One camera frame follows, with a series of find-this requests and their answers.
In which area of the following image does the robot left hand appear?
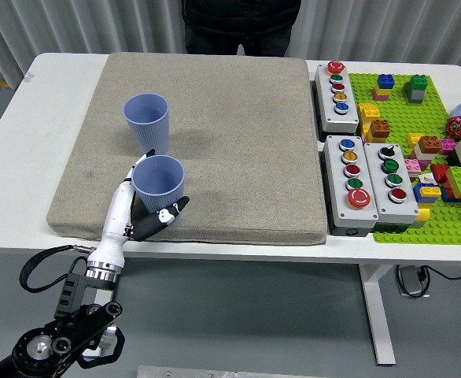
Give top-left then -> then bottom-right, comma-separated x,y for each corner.
87,148 -> 191,269

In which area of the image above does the blue ribbed cup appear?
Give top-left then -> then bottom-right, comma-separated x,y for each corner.
131,154 -> 186,225
123,92 -> 171,157

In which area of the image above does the white table leg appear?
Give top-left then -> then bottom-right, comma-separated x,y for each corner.
88,255 -> 121,316
358,262 -> 396,365

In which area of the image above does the grey-brown mat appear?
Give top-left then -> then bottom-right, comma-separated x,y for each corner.
46,51 -> 329,247

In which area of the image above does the grey five-button control box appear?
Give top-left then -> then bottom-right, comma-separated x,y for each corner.
323,135 -> 380,237
314,61 -> 361,135

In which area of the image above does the person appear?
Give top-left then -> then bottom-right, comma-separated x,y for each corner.
180,0 -> 302,56

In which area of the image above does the brown toy brick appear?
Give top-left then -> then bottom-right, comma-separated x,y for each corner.
418,135 -> 444,155
369,118 -> 393,140

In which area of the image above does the light pink toy brick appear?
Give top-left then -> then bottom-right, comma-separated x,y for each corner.
404,157 -> 432,176

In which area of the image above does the grey power adapter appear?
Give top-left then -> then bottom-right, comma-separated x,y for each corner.
396,265 -> 430,298

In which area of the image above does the lime green brick baseplate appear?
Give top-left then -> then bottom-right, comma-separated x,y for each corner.
348,72 -> 461,246

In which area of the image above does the yellow toy cylinder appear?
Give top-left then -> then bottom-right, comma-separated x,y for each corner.
412,207 -> 432,230

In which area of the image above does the white pleated curtain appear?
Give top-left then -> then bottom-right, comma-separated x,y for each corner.
0,0 -> 461,91

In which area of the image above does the red toy brick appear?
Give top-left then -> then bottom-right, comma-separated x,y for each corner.
430,164 -> 452,185

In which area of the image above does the dark green toy brick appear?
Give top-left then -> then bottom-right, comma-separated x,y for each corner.
404,73 -> 430,93

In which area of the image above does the grey selector switch control box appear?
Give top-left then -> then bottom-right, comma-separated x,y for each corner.
363,142 -> 421,232

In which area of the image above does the black floor cable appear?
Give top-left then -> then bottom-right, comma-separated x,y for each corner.
422,265 -> 461,283

